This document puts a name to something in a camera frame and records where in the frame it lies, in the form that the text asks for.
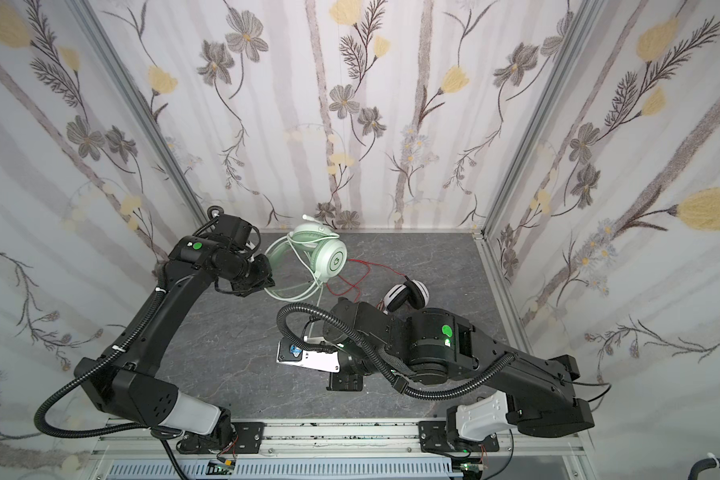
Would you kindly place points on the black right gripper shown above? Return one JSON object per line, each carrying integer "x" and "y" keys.
{"x": 345, "y": 378}

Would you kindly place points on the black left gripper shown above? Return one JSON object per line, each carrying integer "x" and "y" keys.
{"x": 258, "y": 274}

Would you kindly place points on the green white headphones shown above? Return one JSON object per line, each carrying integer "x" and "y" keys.
{"x": 318, "y": 248}

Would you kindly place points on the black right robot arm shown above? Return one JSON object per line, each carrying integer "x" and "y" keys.
{"x": 435, "y": 355}

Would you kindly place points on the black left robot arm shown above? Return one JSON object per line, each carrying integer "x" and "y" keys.
{"x": 122, "y": 380}

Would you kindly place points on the black white headphones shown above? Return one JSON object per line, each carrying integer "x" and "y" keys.
{"x": 411, "y": 292}

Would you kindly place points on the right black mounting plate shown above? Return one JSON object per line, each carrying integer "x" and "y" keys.
{"x": 437, "y": 437}

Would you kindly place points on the black mounting plate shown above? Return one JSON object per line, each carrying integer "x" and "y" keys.
{"x": 437, "y": 437}
{"x": 249, "y": 437}

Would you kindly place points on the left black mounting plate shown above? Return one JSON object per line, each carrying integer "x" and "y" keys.
{"x": 249, "y": 437}

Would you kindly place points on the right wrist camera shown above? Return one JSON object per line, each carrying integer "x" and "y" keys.
{"x": 309, "y": 357}

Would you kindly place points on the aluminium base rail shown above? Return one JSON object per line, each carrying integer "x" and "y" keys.
{"x": 339, "y": 438}

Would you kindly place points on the white slotted cable duct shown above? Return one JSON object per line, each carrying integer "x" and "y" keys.
{"x": 330, "y": 468}

